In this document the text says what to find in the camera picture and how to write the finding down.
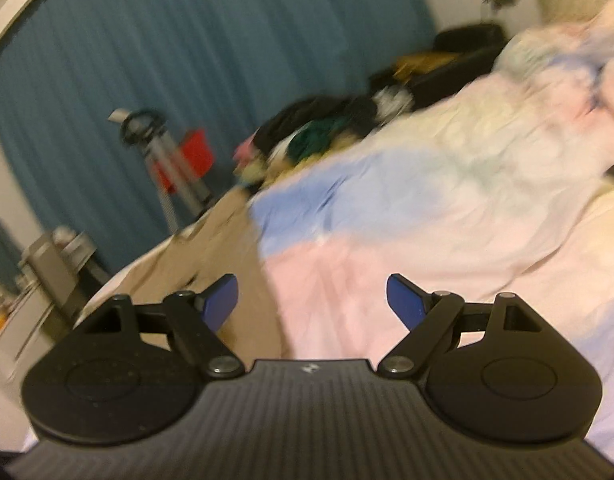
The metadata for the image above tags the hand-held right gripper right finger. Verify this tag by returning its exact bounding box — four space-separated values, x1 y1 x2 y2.
377 273 543 378

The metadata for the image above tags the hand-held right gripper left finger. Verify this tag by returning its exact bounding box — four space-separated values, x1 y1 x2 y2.
79 274 245 378

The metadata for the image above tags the beige printed t-shirt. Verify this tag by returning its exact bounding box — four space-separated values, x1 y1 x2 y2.
94 187 288 351

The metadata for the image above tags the pile of mixed clothes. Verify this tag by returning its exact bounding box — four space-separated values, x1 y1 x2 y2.
234 87 418 191

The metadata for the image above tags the bed with pastel sheet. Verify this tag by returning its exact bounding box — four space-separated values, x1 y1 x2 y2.
87 0 614 466

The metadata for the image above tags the red hanging garment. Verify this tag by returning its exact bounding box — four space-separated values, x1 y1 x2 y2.
154 129 215 193

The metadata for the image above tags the white and black chair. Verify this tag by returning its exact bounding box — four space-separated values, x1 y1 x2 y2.
19 230 110 341

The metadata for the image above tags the garment steamer stand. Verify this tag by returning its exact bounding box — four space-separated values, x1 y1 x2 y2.
107 107 218 233

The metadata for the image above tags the white vanity desk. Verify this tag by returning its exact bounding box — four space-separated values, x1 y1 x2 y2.
0 280 52 366

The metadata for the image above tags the brown cardboard bag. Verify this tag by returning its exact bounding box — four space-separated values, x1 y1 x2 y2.
392 52 458 78

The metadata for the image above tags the blue curtain panel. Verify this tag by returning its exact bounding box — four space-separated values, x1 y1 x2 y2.
87 0 438 241
0 0 152 281

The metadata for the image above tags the black armchair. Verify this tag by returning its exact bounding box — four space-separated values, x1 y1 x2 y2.
369 22 513 111

